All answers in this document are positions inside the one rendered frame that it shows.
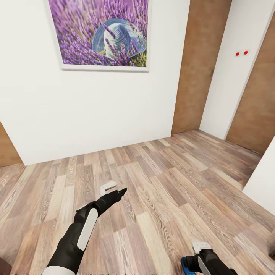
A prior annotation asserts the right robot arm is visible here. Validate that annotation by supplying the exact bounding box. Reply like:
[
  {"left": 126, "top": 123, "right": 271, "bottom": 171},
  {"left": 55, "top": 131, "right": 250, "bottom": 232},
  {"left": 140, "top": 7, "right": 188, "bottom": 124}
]
[{"left": 183, "top": 242, "right": 237, "bottom": 275}]

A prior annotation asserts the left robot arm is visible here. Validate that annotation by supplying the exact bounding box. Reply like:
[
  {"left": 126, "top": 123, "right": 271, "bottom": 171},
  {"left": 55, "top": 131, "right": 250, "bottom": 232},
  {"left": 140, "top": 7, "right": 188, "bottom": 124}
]
[{"left": 42, "top": 182, "right": 127, "bottom": 275}]

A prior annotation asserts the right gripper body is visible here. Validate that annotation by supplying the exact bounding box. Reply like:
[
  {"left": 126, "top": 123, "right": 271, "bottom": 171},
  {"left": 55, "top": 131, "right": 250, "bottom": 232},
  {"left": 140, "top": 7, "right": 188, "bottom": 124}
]
[{"left": 186, "top": 254, "right": 203, "bottom": 273}]

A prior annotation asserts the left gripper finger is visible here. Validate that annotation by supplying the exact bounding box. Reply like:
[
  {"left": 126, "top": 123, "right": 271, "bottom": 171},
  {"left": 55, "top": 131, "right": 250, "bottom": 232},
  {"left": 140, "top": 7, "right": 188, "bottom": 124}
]
[{"left": 119, "top": 188, "right": 127, "bottom": 198}]

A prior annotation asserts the sandal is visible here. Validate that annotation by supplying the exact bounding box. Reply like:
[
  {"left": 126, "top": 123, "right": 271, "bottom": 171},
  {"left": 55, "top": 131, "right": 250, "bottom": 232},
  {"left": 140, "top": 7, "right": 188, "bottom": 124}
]
[{"left": 181, "top": 258, "right": 196, "bottom": 275}]

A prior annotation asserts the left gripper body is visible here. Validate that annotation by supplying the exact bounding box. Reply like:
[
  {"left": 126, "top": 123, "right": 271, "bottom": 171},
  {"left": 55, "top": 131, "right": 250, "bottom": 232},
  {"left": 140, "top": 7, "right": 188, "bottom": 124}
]
[{"left": 100, "top": 190, "right": 121, "bottom": 210}]

